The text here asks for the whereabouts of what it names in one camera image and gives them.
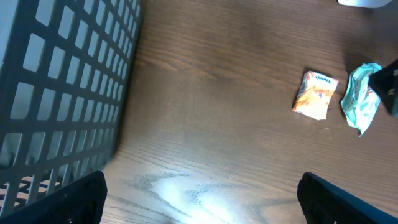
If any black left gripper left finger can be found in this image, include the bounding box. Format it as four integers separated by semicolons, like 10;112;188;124
1;170;108;224

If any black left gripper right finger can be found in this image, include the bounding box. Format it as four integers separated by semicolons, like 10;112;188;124
297;172;397;224

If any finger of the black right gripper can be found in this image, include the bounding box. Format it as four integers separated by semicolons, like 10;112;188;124
369;60;398;117

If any green flushable wipes pack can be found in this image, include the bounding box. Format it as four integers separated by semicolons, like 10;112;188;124
341;63;382;136

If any orange tissue pack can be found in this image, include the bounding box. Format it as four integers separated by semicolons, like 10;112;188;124
292;71;339;121

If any white barcode scanner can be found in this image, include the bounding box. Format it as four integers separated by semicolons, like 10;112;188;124
337;0;392;9

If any grey plastic mesh basket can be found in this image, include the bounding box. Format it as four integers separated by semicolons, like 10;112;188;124
1;0;142;217

